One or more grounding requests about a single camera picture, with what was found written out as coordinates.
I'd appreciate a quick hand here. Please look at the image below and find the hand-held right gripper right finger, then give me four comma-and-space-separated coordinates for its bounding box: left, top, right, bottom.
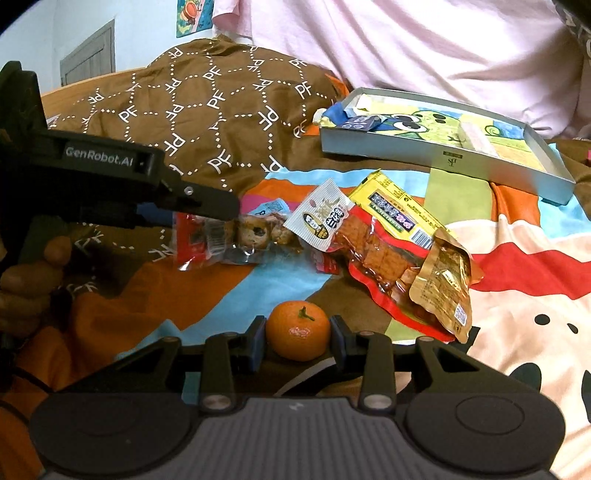
329, 315, 532, 413

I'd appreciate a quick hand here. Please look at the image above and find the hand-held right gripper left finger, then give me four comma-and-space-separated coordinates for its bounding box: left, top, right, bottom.
69, 315, 267, 415

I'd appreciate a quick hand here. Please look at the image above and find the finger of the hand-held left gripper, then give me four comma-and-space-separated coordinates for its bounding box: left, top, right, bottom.
159, 180, 241, 222

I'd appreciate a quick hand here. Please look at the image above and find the mandarin orange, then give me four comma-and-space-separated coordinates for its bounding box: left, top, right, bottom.
265, 301, 332, 362

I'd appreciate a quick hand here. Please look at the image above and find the clear cookie packet red end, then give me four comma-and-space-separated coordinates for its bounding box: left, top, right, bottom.
173, 211, 305, 269

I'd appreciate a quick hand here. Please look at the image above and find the light blue small snack packet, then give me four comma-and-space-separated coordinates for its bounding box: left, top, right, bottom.
252, 198, 293, 220

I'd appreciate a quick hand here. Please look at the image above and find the red clear tofu snack packet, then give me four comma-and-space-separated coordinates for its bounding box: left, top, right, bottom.
313, 203, 458, 343

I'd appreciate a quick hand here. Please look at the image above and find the white small snack packet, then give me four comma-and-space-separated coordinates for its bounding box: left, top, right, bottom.
283, 179, 354, 253

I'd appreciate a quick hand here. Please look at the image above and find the gold foil snack packet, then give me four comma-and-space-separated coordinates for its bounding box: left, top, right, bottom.
409, 227, 485, 343

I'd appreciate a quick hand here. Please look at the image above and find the yellow snack packet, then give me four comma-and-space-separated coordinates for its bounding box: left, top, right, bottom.
348, 169, 458, 252

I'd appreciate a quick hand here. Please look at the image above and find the grey shallow cardboard box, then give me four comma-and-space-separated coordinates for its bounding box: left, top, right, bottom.
320, 87, 577, 207

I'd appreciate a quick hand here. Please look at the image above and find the person's left hand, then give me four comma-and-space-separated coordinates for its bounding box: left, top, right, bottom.
0, 235, 75, 343

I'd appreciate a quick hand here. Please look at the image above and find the brown patterned blanket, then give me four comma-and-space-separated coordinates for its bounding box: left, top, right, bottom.
39, 34, 354, 334

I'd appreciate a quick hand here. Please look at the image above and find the grey door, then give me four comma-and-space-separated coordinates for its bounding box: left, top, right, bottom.
60, 19, 116, 88

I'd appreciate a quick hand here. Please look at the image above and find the dark blue snack packet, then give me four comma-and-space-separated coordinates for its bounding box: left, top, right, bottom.
336, 115, 382, 133

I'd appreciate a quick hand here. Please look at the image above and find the colourful cartoon bedsheet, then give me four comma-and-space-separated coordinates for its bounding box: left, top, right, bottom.
0, 69, 591, 480

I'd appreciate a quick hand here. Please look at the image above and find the cartoon printed paper liner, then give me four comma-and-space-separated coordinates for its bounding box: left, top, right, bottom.
314, 92, 555, 174

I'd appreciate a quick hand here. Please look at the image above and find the white wrapped snack bar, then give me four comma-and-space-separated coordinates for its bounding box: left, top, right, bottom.
457, 122, 500, 158

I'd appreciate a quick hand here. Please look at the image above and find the pink cloth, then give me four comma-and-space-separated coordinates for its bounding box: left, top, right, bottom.
210, 0, 591, 139

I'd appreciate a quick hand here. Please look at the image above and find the wall poster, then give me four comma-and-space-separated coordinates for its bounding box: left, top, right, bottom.
176, 0, 218, 39

